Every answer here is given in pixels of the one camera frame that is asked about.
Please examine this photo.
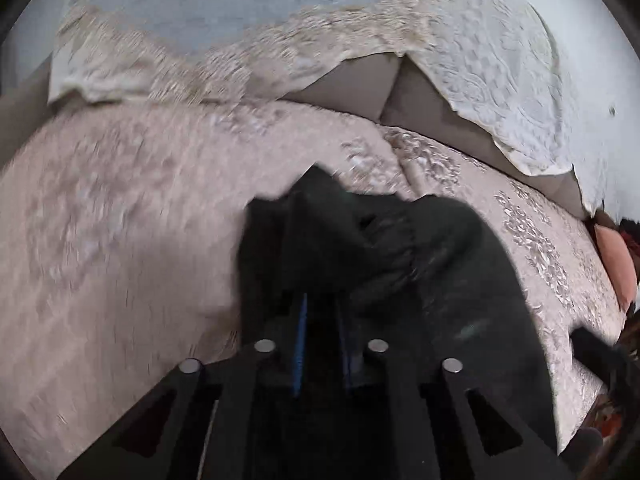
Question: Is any black jacket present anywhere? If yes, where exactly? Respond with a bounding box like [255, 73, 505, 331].
[234, 161, 563, 463]

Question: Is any cream lace back cover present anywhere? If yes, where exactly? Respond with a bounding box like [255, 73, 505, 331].
[0, 52, 598, 223]

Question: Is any person's right leg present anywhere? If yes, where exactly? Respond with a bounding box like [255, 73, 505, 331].
[559, 427, 607, 467]

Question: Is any pale blue lace backrest cover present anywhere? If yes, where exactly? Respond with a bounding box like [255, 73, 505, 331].
[47, 0, 408, 107]

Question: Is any beige floral sofa cover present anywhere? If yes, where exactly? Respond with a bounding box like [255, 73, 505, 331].
[0, 96, 632, 473]

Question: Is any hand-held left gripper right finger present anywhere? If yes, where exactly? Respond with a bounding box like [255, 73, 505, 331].
[336, 300, 577, 480]

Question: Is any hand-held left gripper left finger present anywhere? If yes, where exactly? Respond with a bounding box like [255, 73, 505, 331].
[57, 292, 310, 480]

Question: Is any dark red cloth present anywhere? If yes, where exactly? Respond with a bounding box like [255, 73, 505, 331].
[619, 216, 640, 263]

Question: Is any pink cushion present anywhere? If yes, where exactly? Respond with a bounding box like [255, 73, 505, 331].
[594, 222, 639, 312]

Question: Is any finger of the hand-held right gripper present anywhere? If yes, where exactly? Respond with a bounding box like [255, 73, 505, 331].
[569, 326, 632, 397]

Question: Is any cream embossed backrest cover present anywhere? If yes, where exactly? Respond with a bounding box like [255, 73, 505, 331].
[390, 0, 610, 217]

